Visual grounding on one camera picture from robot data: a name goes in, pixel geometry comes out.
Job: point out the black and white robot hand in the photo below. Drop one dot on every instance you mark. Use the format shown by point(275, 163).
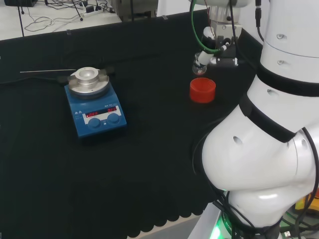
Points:
point(225, 61)

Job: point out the clear glass round-bottom flask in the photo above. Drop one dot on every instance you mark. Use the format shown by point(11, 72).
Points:
point(199, 70)

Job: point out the heater with blue base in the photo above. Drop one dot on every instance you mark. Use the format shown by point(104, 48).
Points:
point(99, 123)

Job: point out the black bench cloth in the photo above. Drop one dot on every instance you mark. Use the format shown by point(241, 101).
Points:
point(149, 154)

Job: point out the white power strip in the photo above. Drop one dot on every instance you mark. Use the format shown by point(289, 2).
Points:
point(92, 11)

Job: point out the yellow stop button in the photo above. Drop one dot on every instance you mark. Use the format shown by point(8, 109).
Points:
point(307, 201)

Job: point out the thin metal probe rod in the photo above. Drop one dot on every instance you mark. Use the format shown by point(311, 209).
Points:
point(47, 71)

